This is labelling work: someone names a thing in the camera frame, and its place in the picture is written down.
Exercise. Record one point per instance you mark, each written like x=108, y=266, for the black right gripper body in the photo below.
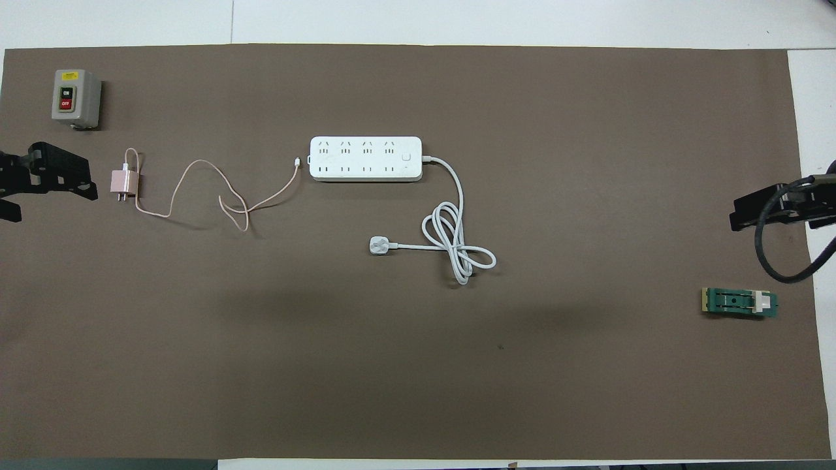
x=816, y=203

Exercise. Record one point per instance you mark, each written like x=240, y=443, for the grey on-off switch box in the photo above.
x=77, y=98

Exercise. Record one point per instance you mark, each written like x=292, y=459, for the brown table mat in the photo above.
x=418, y=365

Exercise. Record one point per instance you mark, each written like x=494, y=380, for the pink charger adapter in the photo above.
x=124, y=182

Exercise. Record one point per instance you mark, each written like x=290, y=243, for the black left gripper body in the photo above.
x=14, y=173

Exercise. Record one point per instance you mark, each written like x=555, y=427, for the green circuit board module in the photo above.
x=735, y=302

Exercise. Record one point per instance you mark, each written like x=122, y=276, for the white power strip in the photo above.
x=375, y=156

